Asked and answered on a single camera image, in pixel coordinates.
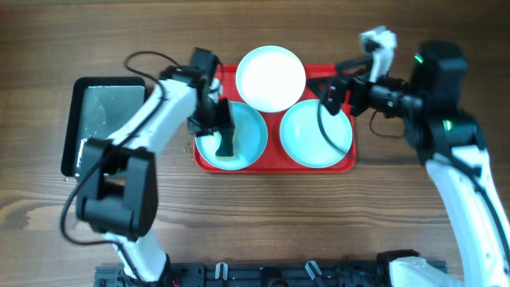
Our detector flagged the green and yellow sponge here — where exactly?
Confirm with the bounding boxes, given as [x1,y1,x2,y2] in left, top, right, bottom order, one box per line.
[215,133,235,159]

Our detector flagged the light blue plate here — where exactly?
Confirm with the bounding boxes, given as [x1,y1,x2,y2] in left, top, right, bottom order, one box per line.
[279,100,354,168]
[195,102,269,171]

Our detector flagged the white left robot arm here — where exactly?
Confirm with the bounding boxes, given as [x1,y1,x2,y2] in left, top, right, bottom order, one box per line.
[73,65,234,286]

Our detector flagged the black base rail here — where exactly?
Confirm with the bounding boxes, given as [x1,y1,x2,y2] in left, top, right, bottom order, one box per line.
[94,261,447,287]

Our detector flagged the white round plate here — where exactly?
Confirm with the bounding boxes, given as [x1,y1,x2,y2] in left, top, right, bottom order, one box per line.
[235,45,306,113]

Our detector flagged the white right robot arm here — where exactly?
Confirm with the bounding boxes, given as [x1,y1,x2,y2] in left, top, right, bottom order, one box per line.
[307,40,509,286]

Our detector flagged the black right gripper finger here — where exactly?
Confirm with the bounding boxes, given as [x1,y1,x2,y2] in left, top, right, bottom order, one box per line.
[306,76,349,116]
[335,56,374,76]

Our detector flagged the black water tray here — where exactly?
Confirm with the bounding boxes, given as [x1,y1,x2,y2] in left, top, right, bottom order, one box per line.
[61,77,147,177]

